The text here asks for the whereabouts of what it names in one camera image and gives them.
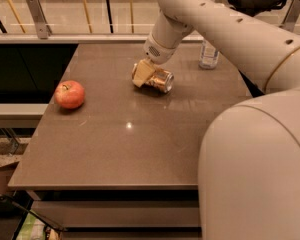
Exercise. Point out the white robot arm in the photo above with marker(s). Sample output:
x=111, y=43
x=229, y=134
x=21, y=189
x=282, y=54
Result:
x=249, y=162

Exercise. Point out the metal railing bracket left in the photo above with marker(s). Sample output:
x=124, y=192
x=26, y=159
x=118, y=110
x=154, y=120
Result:
x=42, y=27

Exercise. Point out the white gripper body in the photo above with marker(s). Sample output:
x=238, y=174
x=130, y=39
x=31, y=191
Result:
x=159, y=51

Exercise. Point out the red apple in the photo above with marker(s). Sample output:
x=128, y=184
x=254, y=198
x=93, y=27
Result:
x=69, y=94

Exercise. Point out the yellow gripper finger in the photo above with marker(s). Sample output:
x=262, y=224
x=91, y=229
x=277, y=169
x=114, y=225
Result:
x=142, y=72

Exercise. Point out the metal railing bracket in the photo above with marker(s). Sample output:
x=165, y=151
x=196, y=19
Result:
x=42, y=27
x=291, y=17

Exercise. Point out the metal railing bracket right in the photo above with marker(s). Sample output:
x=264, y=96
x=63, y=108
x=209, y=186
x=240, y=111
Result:
x=291, y=17

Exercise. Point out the clear plastic water bottle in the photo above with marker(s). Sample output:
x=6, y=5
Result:
x=208, y=56

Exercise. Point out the orange soda can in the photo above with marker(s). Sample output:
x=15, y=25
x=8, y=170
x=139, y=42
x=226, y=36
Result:
x=161, y=80

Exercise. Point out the grey table drawer front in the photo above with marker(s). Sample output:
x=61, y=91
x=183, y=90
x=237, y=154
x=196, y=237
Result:
x=109, y=214

